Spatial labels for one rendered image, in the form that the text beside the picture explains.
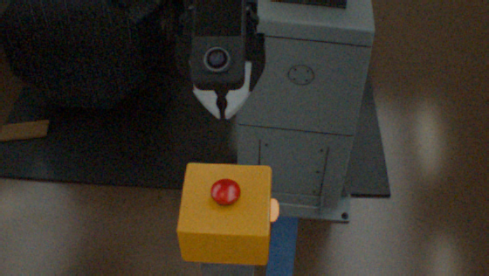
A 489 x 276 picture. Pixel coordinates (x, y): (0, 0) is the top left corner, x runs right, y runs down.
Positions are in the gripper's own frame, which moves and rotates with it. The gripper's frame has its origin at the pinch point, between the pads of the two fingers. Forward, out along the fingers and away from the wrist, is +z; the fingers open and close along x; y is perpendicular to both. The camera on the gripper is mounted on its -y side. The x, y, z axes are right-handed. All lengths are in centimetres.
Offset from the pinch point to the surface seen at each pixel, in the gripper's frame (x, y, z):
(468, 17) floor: -137, 230, 123
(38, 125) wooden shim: 101, 115, 120
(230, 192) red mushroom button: -0.7, -0.7, 13.3
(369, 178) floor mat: -50, 92, 122
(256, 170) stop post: -3.8, 4.8, 15.2
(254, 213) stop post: -3.8, -2.5, 15.2
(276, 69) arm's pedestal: -8, 79, 56
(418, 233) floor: -68, 66, 123
